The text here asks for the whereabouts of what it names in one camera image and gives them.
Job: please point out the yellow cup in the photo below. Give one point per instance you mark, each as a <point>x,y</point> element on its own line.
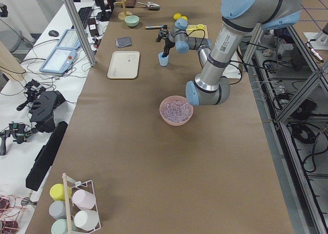
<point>57,192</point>

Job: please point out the clear ice cubes pile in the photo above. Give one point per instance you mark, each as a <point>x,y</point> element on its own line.
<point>176,111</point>

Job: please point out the wooden mug tree stand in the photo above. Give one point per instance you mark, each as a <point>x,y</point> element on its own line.
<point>125,13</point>

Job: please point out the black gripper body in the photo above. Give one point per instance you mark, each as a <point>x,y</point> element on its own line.
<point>168,43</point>

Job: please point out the teach pendant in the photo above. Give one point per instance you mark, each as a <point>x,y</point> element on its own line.
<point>69,39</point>
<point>59,61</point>

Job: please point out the steel ice scoop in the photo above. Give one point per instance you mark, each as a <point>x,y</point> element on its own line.
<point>150,5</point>

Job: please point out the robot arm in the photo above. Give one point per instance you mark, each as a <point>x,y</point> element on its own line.
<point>179,39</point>
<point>239,17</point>

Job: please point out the steel muddler black tip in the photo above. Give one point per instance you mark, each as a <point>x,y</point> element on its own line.
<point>156,27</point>

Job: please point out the grey folded cloth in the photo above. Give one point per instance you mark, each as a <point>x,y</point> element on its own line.
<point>123,42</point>

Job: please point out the mint cup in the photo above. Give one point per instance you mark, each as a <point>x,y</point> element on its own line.
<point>59,227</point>

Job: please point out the bamboo cutting board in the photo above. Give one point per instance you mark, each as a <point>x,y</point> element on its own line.
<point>198,33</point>

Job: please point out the pink cup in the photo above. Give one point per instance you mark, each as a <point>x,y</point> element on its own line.
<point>83,199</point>

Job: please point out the lemon half upper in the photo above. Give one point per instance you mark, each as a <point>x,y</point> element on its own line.
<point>192,27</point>

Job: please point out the light blue cup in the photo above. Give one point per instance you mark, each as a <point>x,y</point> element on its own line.
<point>163,61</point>

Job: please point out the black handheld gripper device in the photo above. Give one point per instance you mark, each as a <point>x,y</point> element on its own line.
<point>43,104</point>

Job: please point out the black long box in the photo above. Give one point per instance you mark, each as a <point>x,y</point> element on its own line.
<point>45,158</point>

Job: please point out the pink bowl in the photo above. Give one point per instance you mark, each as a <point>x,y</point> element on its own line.
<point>170,98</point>

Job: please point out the black computer mouse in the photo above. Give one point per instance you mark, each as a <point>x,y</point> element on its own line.
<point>53,33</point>

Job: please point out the cream rabbit serving tray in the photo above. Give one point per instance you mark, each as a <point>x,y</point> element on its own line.
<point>124,65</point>

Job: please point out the white cup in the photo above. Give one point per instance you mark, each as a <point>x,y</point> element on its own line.
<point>86,219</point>

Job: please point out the teach pendant back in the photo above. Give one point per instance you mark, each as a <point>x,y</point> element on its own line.
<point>69,39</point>

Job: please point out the black keyboard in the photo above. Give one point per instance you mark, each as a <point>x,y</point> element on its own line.
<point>84,14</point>

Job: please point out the white wire cup rack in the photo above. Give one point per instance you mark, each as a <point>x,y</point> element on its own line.
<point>70,187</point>

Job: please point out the teach pendant front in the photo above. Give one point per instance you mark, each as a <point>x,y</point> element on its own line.
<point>59,61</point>

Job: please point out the yellow lemon upper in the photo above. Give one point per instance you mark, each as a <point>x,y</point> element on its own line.
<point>176,16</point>

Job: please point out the mint green bowl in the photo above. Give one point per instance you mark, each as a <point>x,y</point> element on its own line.
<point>132,20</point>

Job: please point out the aluminium frame post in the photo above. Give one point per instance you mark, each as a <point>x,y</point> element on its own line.
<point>74,17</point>

